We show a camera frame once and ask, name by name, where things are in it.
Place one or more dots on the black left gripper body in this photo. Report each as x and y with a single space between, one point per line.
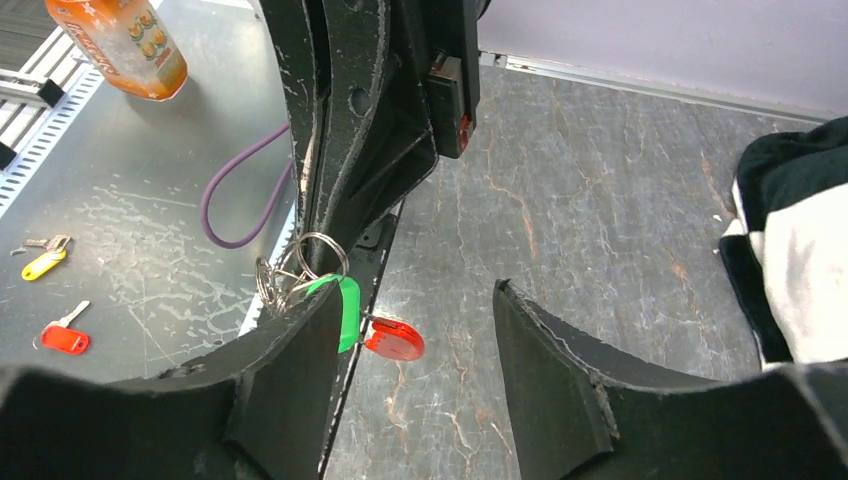
450 74

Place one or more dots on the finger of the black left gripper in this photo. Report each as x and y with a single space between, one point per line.
298 31
376 141

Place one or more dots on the green tagged key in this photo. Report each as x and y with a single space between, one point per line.
350 329

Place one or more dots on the yellow tagged key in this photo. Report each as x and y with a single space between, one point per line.
55 251

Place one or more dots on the orange labelled bottle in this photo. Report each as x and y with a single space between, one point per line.
127 42

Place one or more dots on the white slotted cable duct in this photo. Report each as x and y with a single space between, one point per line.
52 127

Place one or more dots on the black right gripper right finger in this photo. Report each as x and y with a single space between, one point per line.
583 409

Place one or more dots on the black white checkered cloth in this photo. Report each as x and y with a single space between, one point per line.
785 251

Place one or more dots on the red tagged key lower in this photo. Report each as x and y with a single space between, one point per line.
59 336

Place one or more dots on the silver split keyring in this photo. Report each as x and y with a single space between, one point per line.
285 280

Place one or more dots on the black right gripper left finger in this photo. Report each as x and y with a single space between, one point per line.
255 408

